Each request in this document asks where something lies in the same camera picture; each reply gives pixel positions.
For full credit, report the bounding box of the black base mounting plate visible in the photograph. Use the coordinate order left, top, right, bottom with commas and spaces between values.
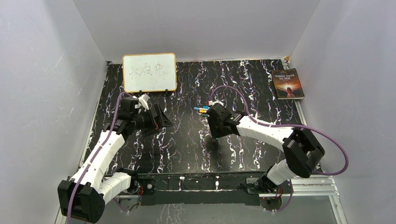
132, 171, 264, 206

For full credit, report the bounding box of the dark paperback book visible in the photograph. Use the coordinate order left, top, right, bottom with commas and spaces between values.
271, 68, 305, 100

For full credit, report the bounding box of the aluminium frame rail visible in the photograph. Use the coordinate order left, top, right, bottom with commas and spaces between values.
61, 175, 340, 199

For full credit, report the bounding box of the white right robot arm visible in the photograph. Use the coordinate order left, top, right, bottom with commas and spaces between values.
206, 101, 325, 193

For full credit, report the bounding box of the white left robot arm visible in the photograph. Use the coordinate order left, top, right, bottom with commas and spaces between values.
57, 94, 173, 224

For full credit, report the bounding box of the small whiteboard with writing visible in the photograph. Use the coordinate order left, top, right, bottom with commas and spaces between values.
122, 53, 177, 93

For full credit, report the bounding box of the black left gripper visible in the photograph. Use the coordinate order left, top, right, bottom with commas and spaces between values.
132, 105, 173, 137

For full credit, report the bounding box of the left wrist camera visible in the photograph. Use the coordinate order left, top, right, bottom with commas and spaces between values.
138, 94, 150, 110

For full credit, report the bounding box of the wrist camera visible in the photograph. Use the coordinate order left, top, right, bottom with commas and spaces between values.
138, 94, 150, 110
207, 100, 224, 107

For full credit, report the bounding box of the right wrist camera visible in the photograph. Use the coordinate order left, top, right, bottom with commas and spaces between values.
207, 100, 224, 107

